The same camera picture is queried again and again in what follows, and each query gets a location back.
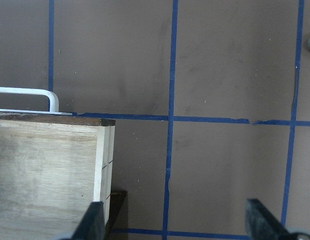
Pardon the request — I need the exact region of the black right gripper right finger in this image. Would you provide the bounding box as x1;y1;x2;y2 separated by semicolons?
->
245;198;290;240

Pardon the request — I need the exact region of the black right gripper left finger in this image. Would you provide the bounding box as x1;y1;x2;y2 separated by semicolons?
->
72;201;105;240

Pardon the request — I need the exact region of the wooden drawer with white handle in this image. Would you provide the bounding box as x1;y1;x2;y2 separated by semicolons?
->
0;87;115;240

